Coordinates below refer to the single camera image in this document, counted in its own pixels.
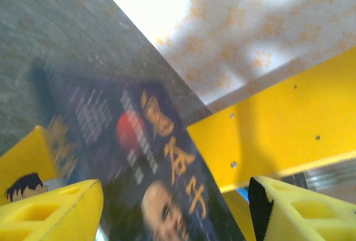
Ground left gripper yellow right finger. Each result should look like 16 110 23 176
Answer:
248 175 356 241

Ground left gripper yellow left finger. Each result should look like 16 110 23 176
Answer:
0 179 105 241

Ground yellow cartoon cover book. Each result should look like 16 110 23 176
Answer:
0 125 61 205

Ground purple gold calligraphy book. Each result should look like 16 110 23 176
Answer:
30 65 247 241

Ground yellow pink blue bookshelf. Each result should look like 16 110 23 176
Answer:
186 45 356 241

